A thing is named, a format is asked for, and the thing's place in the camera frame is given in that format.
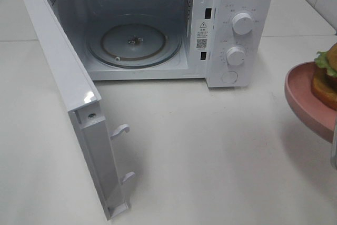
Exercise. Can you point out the burger with lettuce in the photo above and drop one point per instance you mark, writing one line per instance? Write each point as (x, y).
(323, 84)

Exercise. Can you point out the pink round plate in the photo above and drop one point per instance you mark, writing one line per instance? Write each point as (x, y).
(310, 110)

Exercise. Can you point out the round white door button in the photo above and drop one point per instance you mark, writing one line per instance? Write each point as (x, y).
(229, 77)

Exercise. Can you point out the white timer knob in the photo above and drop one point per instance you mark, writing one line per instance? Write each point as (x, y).
(235, 56)

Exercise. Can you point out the white microwave oven body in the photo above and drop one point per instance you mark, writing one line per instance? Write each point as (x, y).
(203, 25)

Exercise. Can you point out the white microwave door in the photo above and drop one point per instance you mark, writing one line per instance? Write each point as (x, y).
(82, 101)

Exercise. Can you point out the glass microwave turntable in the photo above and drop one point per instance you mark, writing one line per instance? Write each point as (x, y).
(133, 45)

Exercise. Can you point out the white upper power knob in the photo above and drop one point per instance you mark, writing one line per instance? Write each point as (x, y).
(242, 22)

